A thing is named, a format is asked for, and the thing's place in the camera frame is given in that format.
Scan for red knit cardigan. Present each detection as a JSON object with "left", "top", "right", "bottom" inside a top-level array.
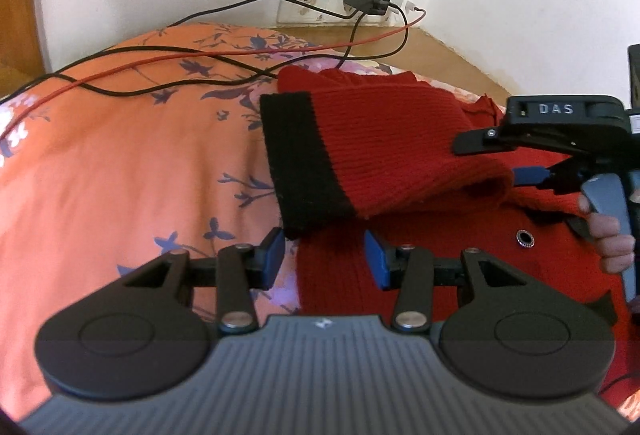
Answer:
[{"left": 260, "top": 67, "right": 639, "bottom": 407}]

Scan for person right hand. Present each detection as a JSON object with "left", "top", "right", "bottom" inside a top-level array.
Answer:
[{"left": 578, "top": 196, "right": 636, "bottom": 275}]

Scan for floral bed sheet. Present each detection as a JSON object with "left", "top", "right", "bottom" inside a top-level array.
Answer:
[{"left": 0, "top": 21, "right": 640, "bottom": 423}]

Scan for wooden bed frame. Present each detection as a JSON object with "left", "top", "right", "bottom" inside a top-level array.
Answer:
[{"left": 269, "top": 26, "right": 511, "bottom": 109}]

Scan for wooden door frame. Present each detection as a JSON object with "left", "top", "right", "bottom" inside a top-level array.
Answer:
[{"left": 0, "top": 0, "right": 44, "bottom": 96}]

